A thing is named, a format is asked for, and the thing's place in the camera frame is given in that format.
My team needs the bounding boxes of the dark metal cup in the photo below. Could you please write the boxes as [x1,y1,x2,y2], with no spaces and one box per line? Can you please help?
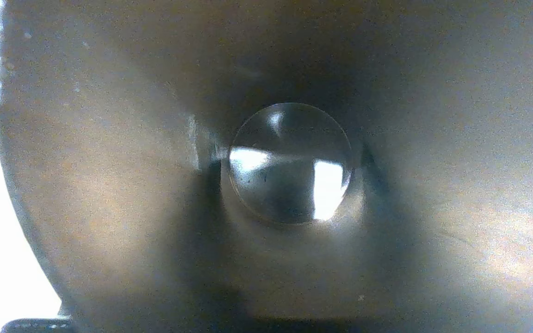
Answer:
[0,0,533,333]

